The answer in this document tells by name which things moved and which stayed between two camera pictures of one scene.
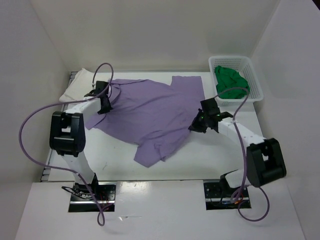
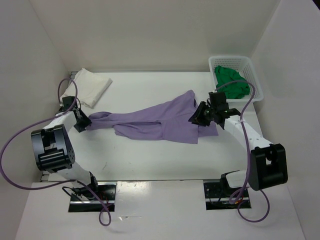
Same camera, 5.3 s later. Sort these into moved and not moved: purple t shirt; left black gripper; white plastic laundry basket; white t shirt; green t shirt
Moved: purple t shirt; left black gripper
Not moved: white t shirt; white plastic laundry basket; green t shirt
